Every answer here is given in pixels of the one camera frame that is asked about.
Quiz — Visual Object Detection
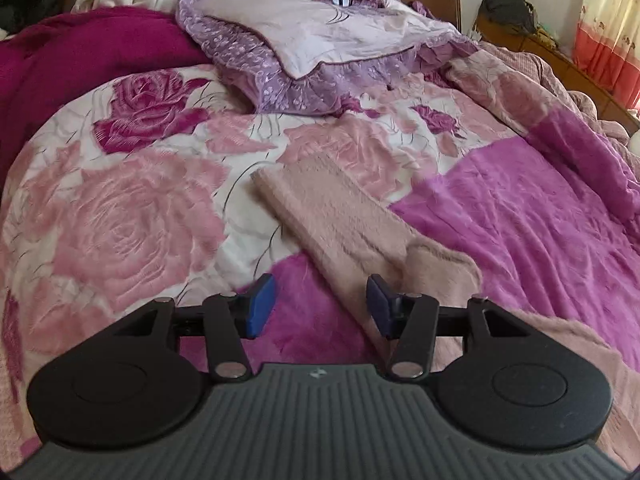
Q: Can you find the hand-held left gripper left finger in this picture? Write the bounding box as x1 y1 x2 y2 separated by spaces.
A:
101 273 277 382

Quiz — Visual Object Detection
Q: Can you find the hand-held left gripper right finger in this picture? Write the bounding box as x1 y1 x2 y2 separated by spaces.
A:
366 274 541 381

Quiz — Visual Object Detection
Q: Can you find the pink knitted sweater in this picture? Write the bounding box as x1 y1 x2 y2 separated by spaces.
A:
250 152 640 471

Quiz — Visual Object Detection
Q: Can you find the pink floral quilt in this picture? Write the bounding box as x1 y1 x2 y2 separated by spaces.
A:
0 60 640 461

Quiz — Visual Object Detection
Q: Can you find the pale pink checked quilt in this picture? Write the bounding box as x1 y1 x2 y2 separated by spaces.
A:
444 42 640 226

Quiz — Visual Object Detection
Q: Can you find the purple frilled pillow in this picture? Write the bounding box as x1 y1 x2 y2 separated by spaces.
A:
175 0 481 113

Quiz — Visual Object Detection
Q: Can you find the dark magenta blanket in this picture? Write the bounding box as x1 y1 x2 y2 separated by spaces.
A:
0 5 213 176

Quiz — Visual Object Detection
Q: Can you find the wooden side cabinet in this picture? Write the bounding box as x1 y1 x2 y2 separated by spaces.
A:
474 10 640 133

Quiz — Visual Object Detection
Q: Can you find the grey bag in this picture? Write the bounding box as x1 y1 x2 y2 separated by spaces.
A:
481 0 540 37

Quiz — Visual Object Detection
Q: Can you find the floral curtain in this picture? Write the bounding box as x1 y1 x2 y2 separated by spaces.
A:
572 0 640 111

